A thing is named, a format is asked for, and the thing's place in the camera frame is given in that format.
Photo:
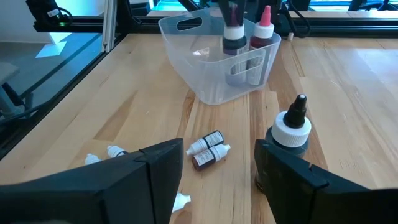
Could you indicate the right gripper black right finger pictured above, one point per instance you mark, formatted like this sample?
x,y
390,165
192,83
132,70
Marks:
x,y
289,193

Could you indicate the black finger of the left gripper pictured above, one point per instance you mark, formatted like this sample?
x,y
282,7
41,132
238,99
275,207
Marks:
x,y
241,11
225,11

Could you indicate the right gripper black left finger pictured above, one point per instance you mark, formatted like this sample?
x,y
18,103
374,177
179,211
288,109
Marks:
x,y
146,186

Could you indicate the purple cap food coloring bottle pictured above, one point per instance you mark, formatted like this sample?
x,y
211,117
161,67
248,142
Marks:
x,y
234,32

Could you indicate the pink cap food coloring bottle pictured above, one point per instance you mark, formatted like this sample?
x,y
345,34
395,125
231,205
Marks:
x,y
263,29

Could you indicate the black cap food coloring bottle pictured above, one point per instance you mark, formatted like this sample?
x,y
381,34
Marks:
x,y
290,133

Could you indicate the small red food coloring bottle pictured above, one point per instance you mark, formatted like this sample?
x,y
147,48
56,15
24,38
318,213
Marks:
x,y
205,158

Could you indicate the small beige peg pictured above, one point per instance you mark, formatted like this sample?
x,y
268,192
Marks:
x,y
290,36

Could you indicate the black box with white sticker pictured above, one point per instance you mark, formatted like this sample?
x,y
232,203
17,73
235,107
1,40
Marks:
x,y
46,12

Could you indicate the silver aluminium post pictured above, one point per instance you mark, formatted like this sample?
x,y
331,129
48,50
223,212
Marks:
x,y
109,25

